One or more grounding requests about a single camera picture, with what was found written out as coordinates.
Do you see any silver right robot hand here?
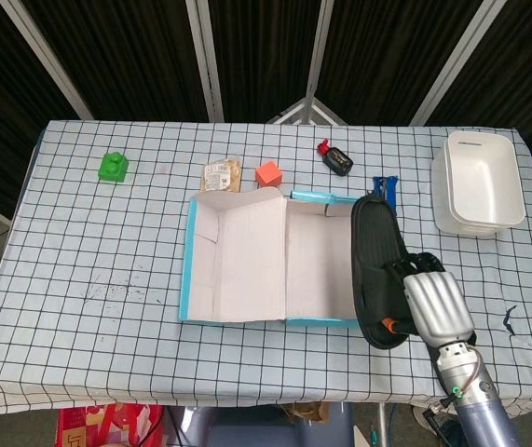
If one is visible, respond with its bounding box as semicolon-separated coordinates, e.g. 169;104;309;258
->
379;251;476;348

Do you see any black slipper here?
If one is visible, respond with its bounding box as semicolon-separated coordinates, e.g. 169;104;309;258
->
349;195;418;350

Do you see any light blue shoe box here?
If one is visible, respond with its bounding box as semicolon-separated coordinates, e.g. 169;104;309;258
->
179;187;364;329

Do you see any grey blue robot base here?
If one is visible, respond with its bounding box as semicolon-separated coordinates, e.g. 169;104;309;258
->
165;402;355;447

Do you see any white plastic basin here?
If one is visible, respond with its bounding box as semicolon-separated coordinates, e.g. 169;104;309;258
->
430;139;527;239
444;130;527;228

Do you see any white grey sneaker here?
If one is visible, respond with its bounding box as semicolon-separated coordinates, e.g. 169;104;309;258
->
413;405;442;432

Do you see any blue drill bit packet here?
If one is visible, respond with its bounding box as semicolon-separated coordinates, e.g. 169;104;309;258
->
371;175;399;215

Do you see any metal table leg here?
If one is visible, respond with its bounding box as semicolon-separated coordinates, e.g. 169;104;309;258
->
375;402;388;447

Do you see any brown paper bag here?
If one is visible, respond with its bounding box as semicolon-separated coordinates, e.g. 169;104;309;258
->
281;402;331;424

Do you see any black bottle red cap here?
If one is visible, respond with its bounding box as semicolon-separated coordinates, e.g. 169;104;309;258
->
316;138;354;177

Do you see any orange cube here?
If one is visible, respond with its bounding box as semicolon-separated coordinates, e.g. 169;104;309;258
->
254;160;284;190

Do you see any white metal screen foot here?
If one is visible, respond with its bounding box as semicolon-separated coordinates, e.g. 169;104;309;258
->
267;96;347;126

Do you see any clear snack packet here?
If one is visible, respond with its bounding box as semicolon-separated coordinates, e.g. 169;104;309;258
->
199;156;243;193

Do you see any red patterned bag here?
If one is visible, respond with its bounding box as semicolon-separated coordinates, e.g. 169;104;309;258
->
56;403;164;447

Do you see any green toy building block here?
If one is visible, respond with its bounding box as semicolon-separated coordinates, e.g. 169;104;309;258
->
97;152;130;183

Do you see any white black checked tablecloth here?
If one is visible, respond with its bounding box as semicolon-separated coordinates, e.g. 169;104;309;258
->
0;119;532;420

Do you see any black folding partition screen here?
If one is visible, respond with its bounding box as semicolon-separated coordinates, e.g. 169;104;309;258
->
0;0;532;220

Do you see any black wrist cable with plug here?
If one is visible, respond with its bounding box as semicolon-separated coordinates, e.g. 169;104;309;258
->
426;351;484;432

